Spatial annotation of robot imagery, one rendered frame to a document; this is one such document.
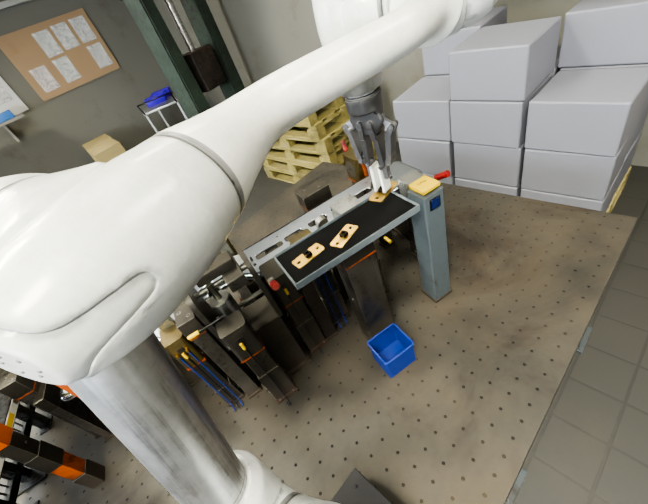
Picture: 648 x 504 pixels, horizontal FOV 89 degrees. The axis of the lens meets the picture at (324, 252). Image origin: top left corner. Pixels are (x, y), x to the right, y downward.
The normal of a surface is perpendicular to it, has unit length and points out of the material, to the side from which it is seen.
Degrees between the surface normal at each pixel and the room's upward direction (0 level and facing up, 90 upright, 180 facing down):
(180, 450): 84
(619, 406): 0
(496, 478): 0
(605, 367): 0
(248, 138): 76
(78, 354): 99
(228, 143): 65
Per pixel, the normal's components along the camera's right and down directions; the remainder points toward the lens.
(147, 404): 0.69, 0.22
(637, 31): -0.67, 0.63
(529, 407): -0.29, -0.71
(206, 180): 0.77, -0.29
